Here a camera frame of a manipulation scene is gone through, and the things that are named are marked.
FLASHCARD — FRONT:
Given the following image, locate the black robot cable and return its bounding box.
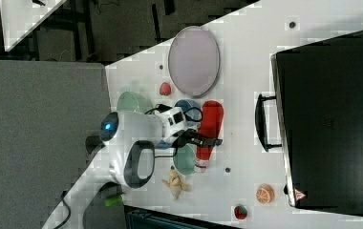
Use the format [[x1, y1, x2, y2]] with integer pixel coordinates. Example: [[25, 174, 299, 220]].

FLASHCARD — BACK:
[[53, 103, 203, 229]]

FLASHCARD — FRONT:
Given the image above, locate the orange slice toy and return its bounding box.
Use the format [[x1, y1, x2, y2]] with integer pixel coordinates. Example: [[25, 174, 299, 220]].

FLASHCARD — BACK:
[[256, 184, 275, 204]]

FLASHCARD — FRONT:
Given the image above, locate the blue cup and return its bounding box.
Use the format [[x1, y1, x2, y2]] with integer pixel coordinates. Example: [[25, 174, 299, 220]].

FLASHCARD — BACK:
[[175, 99, 203, 127]]

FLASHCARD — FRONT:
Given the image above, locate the black bin with green stick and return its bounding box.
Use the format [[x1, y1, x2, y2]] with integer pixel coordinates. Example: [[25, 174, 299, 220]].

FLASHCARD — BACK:
[[101, 183, 124, 207]]

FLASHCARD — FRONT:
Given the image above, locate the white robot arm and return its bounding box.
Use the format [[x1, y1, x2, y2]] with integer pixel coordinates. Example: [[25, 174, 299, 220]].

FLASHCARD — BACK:
[[42, 105, 223, 229]]

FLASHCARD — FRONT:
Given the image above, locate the green perforated colander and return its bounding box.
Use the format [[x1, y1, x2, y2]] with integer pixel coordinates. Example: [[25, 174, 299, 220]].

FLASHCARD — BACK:
[[117, 92, 153, 114]]

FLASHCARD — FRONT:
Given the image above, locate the pink plush strawberry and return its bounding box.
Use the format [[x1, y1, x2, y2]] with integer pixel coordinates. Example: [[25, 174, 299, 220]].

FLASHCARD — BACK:
[[160, 82, 172, 96]]

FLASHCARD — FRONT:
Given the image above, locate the green mug with handle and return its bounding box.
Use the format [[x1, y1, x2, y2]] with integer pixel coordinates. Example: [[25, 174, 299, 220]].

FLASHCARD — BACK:
[[173, 145, 196, 176]]

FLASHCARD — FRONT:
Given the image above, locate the red plush ketchup bottle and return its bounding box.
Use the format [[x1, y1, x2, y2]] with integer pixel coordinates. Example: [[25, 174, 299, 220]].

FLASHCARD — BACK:
[[194, 100, 224, 173]]

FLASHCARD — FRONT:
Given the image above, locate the lilac round plate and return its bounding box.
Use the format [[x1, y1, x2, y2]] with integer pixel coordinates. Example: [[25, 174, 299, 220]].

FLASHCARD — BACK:
[[168, 26, 220, 97]]

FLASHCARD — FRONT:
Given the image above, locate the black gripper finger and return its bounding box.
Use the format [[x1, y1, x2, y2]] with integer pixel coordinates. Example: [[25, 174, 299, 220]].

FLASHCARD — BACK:
[[198, 136, 223, 147]]

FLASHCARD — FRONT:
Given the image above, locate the blue metal frame rail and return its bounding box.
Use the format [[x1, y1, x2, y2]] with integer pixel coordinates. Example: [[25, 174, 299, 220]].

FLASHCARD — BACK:
[[124, 205, 236, 229]]

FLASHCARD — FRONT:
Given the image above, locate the yellow plush banana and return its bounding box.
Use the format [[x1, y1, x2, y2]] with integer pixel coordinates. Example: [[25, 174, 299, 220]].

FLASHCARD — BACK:
[[162, 169, 189, 200]]

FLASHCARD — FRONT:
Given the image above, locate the red strawberry toy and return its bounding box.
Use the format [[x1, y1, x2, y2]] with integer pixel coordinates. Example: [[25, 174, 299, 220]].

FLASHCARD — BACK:
[[234, 205, 247, 220]]

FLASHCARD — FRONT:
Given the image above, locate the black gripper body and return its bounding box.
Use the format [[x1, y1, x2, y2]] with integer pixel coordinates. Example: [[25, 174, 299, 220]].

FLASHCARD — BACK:
[[174, 129, 203, 148]]

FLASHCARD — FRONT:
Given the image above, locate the silver toaster oven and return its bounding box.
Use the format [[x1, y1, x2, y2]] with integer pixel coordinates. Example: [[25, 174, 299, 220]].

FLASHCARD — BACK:
[[271, 31, 363, 217]]

